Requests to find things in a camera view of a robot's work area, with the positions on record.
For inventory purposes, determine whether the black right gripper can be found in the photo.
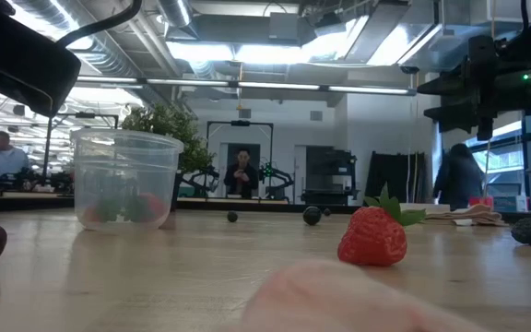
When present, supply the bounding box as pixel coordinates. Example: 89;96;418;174
417;34;500;142

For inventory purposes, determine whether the large dark blueberry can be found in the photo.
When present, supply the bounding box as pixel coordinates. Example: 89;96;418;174
302;205;323;227

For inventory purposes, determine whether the clear plastic tupperware container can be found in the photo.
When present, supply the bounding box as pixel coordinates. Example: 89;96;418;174
70;127;185;232

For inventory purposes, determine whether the person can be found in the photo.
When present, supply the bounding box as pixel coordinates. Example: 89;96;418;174
432;142;486;211
0;130;31;182
223;147;260;199

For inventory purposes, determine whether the black standing panel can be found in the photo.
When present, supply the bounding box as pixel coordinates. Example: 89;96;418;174
364;150;427;205

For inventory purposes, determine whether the red box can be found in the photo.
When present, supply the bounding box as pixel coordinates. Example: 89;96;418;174
467;196;495;209

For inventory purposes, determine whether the folded beige cloth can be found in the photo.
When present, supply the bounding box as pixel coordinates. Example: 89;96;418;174
424;203;509;228

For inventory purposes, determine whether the blue and white box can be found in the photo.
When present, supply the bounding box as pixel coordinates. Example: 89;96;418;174
493;194;530;213

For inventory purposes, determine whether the black equipment cart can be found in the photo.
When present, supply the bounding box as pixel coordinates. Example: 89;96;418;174
301;146;360;207

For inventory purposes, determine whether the red strawberry with green leaves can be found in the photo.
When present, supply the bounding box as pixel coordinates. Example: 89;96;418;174
336;183;427;267

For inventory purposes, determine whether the blurry pink fruit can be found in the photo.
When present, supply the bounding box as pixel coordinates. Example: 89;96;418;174
240;258;492;332

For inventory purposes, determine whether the large green indoor tree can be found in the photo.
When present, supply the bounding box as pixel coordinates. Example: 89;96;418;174
121;103;217;175

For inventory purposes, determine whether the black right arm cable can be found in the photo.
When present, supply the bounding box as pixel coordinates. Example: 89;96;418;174
518;0;531;36

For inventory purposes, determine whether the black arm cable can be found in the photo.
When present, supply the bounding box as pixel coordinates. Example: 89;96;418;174
518;0;531;36
56;0;143;48

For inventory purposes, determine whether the black rig frame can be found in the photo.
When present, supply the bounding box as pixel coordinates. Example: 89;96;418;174
206;119;275;200
43;112;120;193

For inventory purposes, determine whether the silver round duct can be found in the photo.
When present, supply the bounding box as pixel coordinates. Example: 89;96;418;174
157;0;193;29

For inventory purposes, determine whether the silver ribbed duct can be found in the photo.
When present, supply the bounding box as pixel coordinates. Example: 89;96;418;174
11;0;137;78

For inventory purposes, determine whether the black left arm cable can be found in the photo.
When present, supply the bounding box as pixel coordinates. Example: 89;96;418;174
56;0;143;48

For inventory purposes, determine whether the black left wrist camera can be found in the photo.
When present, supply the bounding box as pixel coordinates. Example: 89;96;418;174
0;11;82;117

